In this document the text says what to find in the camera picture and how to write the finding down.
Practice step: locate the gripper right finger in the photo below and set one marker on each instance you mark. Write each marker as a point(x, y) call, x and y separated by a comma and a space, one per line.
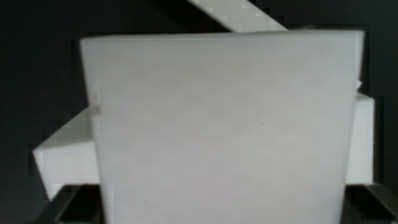
point(369, 205)

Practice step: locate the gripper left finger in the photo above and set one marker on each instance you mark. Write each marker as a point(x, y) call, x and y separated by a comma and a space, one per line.
point(74, 206)

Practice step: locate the white cabinet top block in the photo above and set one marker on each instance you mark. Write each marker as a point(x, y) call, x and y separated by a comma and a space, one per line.
point(222, 113)

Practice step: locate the white cabinet body box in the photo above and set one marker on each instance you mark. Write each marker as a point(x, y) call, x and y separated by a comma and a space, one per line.
point(65, 157)

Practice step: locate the white U-shaped frame wall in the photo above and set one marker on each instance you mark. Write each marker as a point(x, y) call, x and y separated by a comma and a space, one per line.
point(238, 15)

